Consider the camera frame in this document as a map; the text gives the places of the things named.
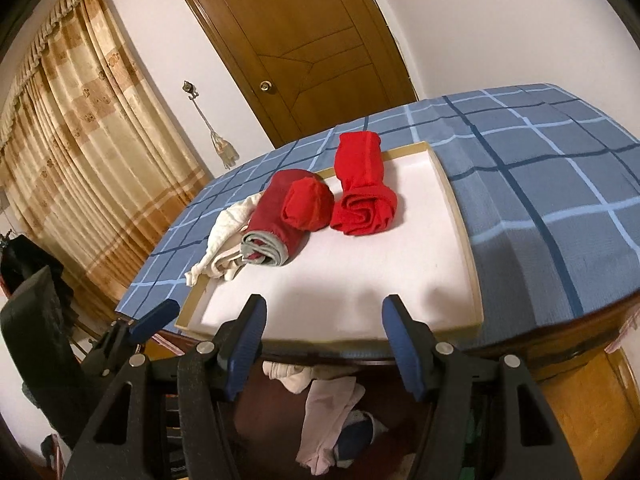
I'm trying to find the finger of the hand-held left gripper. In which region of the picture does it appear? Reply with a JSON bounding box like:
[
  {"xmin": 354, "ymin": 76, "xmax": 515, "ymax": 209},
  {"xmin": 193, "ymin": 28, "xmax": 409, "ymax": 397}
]
[{"xmin": 80, "ymin": 299, "xmax": 181, "ymax": 386}]

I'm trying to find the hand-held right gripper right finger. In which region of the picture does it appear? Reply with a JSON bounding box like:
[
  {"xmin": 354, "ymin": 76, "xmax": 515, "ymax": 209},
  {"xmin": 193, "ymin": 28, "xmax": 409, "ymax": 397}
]
[{"xmin": 381, "ymin": 294, "xmax": 583, "ymax": 480}]

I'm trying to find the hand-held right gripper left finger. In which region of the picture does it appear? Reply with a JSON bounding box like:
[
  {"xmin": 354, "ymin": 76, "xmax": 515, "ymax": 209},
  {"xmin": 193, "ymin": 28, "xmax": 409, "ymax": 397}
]
[{"xmin": 65, "ymin": 294, "xmax": 268, "ymax": 480}]

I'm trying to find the light beige underwear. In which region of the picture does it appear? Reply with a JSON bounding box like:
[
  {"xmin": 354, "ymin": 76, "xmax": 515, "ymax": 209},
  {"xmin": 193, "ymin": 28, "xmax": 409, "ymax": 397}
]
[{"xmin": 262, "ymin": 360, "xmax": 361, "ymax": 395}]

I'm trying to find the dark wooden desk drawer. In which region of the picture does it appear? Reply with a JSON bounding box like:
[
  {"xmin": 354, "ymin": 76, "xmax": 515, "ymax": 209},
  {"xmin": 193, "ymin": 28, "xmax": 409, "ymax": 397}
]
[{"xmin": 165, "ymin": 355, "xmax": 501, "ymax": 480}]

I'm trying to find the shallow gold cardboard tray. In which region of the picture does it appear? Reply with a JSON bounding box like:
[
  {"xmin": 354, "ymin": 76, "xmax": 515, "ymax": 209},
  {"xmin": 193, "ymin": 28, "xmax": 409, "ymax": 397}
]
[{"xmin": 175, "ymin": 141, "xmax": 485, "ymax": 346}]

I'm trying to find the pale pink underwear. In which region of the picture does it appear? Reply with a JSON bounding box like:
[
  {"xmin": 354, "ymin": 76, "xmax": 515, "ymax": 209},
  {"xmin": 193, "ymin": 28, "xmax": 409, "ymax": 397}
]
[{"xmin": 295, "ymin": 377, "xmax": 366, "ymax": 476}]

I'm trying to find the dark blue underwear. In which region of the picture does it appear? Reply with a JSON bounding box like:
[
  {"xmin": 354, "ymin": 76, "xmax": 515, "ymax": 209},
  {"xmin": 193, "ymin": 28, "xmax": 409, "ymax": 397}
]
[{"xmin": 334, "ymin": 410, "xmax": 390, "ymax": 463}]

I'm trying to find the cream white underwear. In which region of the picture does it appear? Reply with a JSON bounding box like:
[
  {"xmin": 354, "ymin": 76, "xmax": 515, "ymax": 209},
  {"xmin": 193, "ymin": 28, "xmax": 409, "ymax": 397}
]
[{"xmin": 185, "ymin": 194, "xmax": 266, "ymax": 288}]

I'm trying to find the dark red grey-waistband underwear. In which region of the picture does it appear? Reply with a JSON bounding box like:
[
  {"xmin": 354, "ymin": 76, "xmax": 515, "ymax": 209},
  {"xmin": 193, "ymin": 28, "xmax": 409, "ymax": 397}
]
[{"xmin": 240, "ymin": 170, "xmax": 321, "ymax": 268}]

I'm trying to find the small red lace underwear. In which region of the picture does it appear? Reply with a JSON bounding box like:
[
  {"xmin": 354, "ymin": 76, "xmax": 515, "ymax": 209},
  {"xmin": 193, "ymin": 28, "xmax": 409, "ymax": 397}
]
[{"xmin": 281, "ymin": 178, "xmax": 336, "ymax": 232}]

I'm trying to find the bright red underwear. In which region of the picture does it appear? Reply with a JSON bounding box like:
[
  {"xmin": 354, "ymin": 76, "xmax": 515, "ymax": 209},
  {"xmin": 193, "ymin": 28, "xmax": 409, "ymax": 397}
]
[{"xmin": 330, "ymin": 131, "xmax": 398, "ymax": 237}]

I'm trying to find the dark cloth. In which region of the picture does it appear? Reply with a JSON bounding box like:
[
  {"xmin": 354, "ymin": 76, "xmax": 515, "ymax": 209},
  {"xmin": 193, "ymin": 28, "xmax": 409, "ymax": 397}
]
[{"xmin": 0, "ymin": 232, "xmax": 66, "ymax": 293}]

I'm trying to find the beige curtain tassel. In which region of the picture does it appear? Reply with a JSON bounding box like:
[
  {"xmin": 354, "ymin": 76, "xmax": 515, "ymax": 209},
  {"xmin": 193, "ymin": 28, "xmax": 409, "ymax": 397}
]
[{"xmin": 192, "ymin": 97, "xmax": 241, "ymax": 170}]

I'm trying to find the beige patterned curtain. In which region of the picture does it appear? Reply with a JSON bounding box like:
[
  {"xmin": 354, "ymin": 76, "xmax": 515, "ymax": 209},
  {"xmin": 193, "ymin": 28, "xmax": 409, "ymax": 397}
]
[{"xmin": 0, "ymin": 0, "xmax": 213, "ymax": 321}]

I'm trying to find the blue plaid tablecloth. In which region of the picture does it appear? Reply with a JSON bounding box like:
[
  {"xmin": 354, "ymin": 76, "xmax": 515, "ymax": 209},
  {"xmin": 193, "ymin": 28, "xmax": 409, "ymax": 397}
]
[{"xmin": 116, "ymin": 82, "xmax": 640, "ymax": 361}]

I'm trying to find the brown wooden door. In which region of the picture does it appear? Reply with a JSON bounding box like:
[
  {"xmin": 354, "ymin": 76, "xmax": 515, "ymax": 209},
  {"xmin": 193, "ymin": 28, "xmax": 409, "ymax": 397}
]
[{"xmin": 160, "ymin": 0, "xmax": 418, "ymax": 148}]

